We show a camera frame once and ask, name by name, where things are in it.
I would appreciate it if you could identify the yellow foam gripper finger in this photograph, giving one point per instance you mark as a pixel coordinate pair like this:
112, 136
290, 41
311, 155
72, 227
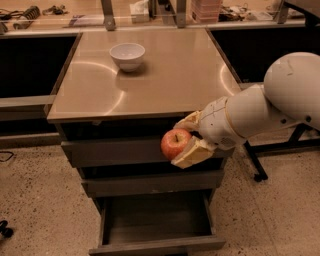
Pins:
196, 151
190, 122

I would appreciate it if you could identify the grey open bottom drawer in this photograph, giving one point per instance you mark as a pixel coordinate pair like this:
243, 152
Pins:
169, 224

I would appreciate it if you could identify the grey middle drawer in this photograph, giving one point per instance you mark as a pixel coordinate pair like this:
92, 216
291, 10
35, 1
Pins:
153, 184

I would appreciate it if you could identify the white ceramic bowl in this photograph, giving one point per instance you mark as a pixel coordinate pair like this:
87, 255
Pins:
127, 56

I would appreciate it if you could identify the black coiled cable tool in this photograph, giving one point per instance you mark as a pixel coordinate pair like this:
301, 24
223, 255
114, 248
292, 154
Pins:
27, 18

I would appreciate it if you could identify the long background workbench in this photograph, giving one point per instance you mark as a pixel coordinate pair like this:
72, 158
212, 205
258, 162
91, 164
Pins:
33, 60

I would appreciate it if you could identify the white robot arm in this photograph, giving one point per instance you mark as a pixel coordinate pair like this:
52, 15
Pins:
289, 95

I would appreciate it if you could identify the black caster on floor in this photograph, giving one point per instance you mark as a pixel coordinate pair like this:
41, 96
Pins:
4, 230

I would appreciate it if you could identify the pink stacked plastic trays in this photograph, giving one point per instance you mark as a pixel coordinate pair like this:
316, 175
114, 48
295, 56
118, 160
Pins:
205, 11

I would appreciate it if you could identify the grey top drawer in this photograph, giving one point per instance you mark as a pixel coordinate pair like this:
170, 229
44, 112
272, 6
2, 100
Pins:
119, 151

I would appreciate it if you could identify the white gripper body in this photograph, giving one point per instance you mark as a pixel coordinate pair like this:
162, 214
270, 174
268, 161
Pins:
216, 124

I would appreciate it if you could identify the black table leg frame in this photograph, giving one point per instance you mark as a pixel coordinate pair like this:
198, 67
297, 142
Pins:
294, 142

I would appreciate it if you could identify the red apple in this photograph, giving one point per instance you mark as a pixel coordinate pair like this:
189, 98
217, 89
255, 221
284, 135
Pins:
173, 142

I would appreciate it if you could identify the grey drawer cabinet with counter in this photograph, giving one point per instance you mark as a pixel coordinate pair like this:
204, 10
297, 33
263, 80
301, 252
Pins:
182, 71

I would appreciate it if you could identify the white tissue box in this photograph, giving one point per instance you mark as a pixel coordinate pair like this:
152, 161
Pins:
139, 11

